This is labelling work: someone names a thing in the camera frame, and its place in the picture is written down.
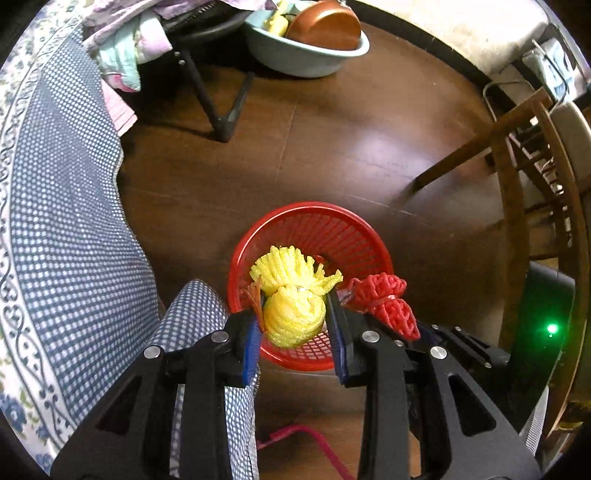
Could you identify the blue floral bedsheet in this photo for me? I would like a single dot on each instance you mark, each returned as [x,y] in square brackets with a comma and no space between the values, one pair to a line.
[60,207]

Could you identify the purple folded quilt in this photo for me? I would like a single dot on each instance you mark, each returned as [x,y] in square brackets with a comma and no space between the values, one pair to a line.
[120,27]

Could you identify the red foam fruit net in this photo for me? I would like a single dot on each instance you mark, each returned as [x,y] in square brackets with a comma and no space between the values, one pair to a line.
[392,309]

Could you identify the yellow foam fruit net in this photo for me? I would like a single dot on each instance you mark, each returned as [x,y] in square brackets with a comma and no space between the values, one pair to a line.
[291,318]

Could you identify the light blue plastic basin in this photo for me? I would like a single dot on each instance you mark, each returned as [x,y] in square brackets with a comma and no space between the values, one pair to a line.
[300,60]

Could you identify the brown bowl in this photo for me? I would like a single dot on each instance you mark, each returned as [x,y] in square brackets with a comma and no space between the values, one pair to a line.
[328,27]

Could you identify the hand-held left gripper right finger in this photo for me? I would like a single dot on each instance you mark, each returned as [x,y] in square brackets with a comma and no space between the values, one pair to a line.
[337,341]

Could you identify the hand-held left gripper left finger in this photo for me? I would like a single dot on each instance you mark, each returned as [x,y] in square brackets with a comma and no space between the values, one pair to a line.
[251,346]

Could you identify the cream seat cushion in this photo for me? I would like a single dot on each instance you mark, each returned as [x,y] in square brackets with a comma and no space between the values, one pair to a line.
[572,138]

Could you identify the wooden armchair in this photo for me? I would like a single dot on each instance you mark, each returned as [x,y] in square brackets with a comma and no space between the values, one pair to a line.
[512,207]

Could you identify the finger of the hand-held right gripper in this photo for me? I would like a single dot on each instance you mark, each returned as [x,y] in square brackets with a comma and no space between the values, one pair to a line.
[475,350]

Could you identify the black folding chair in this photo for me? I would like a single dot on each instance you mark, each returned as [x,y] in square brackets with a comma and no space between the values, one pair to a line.
[207,101]

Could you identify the yellow sponge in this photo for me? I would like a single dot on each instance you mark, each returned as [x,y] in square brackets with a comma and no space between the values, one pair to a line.
[279,23]

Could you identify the red plastic basket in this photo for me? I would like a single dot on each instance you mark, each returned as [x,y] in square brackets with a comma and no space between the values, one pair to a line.
[323,230]

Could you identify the green pink striped cloth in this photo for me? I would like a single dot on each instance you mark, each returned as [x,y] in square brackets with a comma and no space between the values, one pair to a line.
[124,60]

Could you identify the light blue cloth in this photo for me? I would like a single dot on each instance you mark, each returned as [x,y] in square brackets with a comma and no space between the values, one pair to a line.
[551,64]

